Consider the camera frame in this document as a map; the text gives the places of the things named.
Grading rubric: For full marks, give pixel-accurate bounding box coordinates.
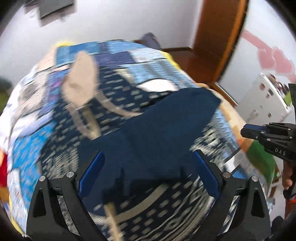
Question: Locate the navy patterned hooded garment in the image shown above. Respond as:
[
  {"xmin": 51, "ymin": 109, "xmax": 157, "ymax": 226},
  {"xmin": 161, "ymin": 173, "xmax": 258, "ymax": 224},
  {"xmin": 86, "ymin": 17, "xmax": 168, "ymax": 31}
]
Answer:
[{"xmin": 38, "ymin": 51, "xmax": 221, "ymax": 240}]

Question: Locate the person's right hand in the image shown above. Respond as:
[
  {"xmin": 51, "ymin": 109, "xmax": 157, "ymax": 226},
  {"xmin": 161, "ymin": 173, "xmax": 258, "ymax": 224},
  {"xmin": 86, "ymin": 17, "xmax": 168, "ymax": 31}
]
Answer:
[{"xmin": 282, "ymin": 162, "xmax": 294, "ymax": 190}]

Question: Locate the white appliance with stickers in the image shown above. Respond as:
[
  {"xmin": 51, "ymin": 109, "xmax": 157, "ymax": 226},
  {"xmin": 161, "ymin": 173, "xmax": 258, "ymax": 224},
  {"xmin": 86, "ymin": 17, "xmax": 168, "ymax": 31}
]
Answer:
[{"xmin": 236, "ymin": 73, "xmax": 292, "ymax": 125}]

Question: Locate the blue patchwork bedspread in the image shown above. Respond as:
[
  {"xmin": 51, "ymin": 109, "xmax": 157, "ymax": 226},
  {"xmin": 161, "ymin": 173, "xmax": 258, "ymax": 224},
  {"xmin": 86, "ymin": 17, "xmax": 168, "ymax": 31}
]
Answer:
[{"xmin": 1, "ymin": 41, "xmax": 270, "ymax": 240}]

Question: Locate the red plush toy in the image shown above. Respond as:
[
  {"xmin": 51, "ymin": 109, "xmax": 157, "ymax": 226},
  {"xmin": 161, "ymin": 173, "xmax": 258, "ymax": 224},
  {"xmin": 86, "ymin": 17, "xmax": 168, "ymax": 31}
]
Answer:
[{"xmin": 0, "ymin": 151, "xmax": 8, "ymax": 187}]

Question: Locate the brown wooden door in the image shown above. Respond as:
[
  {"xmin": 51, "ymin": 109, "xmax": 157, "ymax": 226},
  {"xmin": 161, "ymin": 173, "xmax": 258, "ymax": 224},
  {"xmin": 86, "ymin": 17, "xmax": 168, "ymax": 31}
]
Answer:
[{"xmin": 193, "ymin": 1, "xmax": 248, "ymax": 84}]

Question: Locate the yellow headboard cushion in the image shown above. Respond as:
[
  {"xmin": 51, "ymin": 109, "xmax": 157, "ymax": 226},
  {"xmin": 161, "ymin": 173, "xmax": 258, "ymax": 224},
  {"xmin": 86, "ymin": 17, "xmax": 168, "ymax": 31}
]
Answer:
[{"xmin": 55, "ymin": 40, "xmax": 74, "ymax": 48}]

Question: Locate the small black wall monitor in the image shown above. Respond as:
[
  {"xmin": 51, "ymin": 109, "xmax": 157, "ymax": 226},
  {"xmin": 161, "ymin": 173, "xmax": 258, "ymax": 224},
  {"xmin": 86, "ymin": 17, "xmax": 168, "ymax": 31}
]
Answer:
[{"xmin": 38, "ymin": 0, "xmax": 74, "ymax": 19}]

